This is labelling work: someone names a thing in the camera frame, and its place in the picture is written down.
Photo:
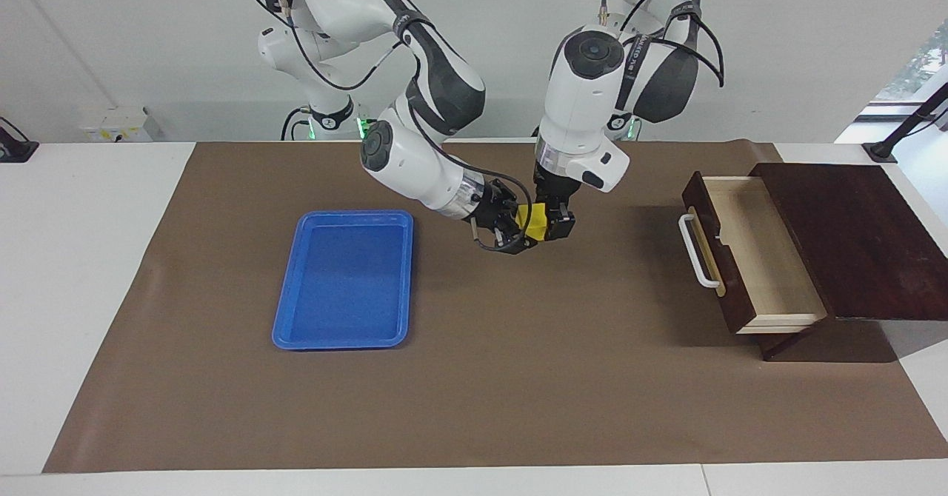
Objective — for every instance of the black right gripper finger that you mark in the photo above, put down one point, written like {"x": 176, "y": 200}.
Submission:
{"x": 518, "y": 201}
{"x": 515, "y": 244}

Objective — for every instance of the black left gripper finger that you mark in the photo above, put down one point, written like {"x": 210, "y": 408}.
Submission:
{"x": 561, "y": 223}

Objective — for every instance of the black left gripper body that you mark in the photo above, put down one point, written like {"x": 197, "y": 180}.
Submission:
{"x": 559, "y": 185}

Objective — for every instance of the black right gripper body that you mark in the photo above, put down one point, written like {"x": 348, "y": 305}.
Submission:
{"x": 496, "y": 211}

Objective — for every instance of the yellow cube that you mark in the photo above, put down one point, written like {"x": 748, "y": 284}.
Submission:
{"x": 532, "y": 218}

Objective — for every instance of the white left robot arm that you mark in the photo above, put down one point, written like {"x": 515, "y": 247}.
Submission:
{"x": 585, "y": 96}

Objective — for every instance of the brown table mat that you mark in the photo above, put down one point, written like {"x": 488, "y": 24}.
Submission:
{"x": 518, "y": 377}

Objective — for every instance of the blue plastic tray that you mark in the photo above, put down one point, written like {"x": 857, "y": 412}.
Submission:
{"x": 344, "y": 281}

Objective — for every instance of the dark brown wooden cabinet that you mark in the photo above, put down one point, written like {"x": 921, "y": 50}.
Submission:
{"x": 859, "y": 237}

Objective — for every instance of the black clamp stand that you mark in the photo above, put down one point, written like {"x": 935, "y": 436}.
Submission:
{"x": 900, "y": 129}

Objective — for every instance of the window with green foliage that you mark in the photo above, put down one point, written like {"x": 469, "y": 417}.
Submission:
{"x": 922, "y": 63}

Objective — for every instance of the white socket box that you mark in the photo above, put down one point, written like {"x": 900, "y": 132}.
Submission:
{"x": 115, "y": 126}

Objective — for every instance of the black table clamp mount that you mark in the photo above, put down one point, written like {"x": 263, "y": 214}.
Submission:
{"x": 15, "y": 148}

